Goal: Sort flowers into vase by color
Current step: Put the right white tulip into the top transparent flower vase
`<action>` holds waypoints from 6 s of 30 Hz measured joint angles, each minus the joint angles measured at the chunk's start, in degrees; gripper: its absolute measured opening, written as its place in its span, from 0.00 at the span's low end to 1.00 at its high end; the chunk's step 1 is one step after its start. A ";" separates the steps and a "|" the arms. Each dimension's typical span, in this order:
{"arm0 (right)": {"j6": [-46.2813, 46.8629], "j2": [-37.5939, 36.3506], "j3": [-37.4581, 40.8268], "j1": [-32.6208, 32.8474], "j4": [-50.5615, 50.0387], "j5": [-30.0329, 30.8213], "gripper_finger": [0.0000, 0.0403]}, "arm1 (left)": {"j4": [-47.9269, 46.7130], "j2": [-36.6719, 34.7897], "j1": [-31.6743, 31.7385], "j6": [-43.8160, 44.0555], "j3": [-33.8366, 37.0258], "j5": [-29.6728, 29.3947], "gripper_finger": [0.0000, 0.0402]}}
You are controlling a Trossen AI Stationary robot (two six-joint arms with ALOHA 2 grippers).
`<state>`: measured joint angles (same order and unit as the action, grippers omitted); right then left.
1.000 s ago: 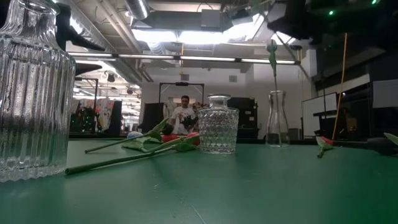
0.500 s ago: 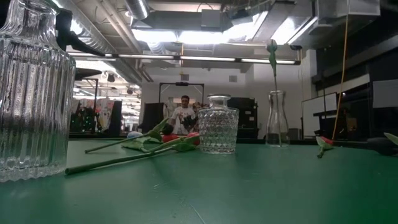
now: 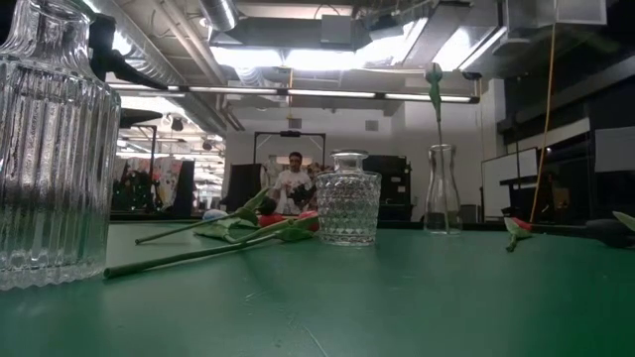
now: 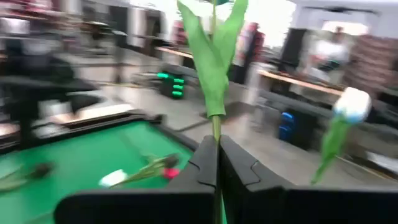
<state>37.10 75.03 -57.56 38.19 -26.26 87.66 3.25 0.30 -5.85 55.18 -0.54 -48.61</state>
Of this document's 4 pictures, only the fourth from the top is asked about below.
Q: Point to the white artificial tulip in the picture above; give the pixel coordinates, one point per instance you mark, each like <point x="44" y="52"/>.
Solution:
<point x="353" y="105"/>
<point x="113" y="178"/>

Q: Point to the black box with green lights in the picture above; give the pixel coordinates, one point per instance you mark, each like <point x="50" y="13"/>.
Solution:
<point x="171" y="87"/>

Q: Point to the blue container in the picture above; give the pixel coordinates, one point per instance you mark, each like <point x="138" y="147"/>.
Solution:
<point x="286" y="124"/>

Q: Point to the wooden-top desk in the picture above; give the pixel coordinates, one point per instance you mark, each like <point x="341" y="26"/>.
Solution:
<point x="298" y="81"/>

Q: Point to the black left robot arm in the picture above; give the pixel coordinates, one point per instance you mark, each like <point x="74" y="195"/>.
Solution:
<point x="37" y="71"/>

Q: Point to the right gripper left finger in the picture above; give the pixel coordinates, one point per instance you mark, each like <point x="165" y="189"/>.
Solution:
<point x="140" y="208"/>

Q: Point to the green artificial flower stem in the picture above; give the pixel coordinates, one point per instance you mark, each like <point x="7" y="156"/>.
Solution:
<point x="211" y="77"/>

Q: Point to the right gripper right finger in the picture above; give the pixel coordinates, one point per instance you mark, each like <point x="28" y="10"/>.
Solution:
<point x="295" y="208"/>

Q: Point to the person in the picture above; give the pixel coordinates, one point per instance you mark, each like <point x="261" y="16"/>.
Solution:
<point x="250" y="46"/>
<point x="373" y="62"/>
<point x="331" y="49"/>

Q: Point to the black artificial tulip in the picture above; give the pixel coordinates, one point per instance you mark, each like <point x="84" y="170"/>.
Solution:
<point x="171" y="160"/>
<point x="38" y="170"/>

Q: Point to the red artificial tulip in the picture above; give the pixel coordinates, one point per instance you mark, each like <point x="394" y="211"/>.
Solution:
<point x="171" y="173"/>

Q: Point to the green table mat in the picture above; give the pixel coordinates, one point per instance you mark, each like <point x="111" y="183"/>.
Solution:
<point x="77" y="149"/>

